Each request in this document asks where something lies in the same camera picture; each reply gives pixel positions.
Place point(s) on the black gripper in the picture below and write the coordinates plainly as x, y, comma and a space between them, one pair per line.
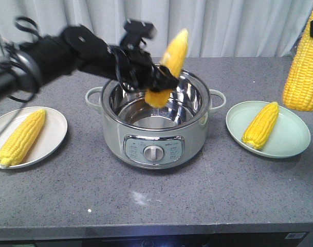
134, 69

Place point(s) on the yellow corn cob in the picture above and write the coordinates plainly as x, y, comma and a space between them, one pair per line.
258, 132
298, 89
173, 59
22, 139

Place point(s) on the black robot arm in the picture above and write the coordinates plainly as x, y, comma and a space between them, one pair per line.
33, 65

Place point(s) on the green electric cooking pot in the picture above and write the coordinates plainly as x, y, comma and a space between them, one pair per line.
152, 138

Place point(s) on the light green round plate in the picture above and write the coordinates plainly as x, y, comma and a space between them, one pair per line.
289, 137

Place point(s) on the white round plate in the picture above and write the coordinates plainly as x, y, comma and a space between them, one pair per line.
48, 140

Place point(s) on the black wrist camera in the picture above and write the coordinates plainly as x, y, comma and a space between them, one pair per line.
135, 33

